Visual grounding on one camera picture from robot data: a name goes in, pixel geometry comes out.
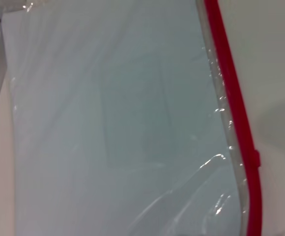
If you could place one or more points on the red zip slider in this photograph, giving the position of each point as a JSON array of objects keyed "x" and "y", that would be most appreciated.
[{"x": 256, "y": 158}]

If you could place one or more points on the clear document bag red zip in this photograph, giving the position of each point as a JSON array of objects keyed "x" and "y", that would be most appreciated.
[{"x": 229, "y": 73}]

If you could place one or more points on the light blue paper sheets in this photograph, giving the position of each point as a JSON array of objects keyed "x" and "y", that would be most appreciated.
[{"x": 108, "y": 123}]

